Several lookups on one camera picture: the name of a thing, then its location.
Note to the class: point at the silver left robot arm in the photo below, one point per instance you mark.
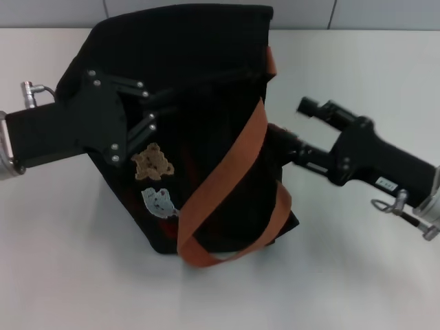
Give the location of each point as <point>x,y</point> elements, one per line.
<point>8,165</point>

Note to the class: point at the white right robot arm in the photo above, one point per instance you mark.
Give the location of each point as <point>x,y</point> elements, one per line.
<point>431,206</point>

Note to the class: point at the black fabric food bag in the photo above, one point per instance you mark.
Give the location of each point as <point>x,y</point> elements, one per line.
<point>206,68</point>

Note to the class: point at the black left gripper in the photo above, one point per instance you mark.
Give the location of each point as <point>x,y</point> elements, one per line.
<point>68,127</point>

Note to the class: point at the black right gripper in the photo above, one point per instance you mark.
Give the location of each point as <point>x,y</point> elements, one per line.
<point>374,161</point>

